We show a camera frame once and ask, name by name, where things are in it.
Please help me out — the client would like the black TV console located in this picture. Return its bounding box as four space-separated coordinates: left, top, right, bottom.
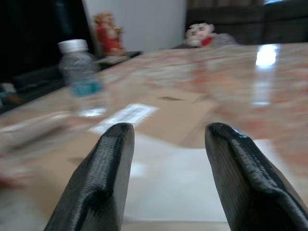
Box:
0 51 143 114

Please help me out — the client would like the clear plastic water bottle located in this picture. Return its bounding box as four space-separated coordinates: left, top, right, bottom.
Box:
57 39 110 117

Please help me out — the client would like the white plush toy red scarf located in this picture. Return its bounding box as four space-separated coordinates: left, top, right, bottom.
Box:
184 22 216 48

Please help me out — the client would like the red and gold figurine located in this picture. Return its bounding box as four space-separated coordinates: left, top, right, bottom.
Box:
93 10 127 57

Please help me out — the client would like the black television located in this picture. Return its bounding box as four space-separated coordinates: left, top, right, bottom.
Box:
0 0 97 82

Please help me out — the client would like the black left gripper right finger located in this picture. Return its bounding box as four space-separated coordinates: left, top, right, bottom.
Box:
205 122 308 231

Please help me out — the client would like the brown cardboard sheet white label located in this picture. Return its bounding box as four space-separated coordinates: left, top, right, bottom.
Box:
88 92 221 149

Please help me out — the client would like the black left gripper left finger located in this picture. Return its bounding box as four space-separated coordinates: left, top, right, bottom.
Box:
44 122 135 231

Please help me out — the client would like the dark sofa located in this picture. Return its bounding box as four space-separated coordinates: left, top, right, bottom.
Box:
186 0 308 46

